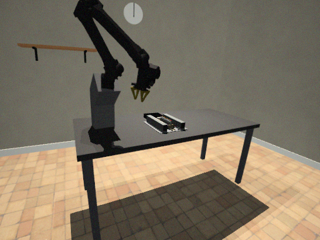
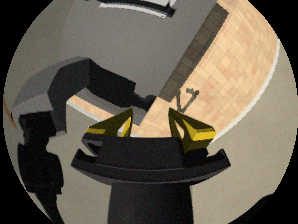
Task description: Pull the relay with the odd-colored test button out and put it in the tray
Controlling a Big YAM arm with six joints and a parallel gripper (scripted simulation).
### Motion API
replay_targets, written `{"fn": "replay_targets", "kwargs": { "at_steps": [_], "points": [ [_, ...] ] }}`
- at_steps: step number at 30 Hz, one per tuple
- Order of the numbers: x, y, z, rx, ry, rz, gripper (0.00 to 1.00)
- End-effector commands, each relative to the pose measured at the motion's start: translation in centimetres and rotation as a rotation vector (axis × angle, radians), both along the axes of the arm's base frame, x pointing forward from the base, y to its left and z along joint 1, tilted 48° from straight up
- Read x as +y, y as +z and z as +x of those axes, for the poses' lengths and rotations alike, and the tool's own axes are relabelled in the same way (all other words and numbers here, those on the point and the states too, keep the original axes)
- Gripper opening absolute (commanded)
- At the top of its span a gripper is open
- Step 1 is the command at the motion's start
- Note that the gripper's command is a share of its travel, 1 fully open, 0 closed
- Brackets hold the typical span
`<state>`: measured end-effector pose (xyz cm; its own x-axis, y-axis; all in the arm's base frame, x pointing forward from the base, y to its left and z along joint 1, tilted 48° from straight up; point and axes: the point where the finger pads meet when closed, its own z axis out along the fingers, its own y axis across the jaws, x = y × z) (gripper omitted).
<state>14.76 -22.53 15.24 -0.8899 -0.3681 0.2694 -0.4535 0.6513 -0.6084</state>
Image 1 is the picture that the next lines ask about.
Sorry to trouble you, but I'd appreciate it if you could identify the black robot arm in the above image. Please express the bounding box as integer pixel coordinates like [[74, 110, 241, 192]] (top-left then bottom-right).
[[73, 0, 161, 90]]

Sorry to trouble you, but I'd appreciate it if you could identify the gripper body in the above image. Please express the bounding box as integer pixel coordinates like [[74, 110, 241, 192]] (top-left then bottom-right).
[[131, 75, 151, 91]]

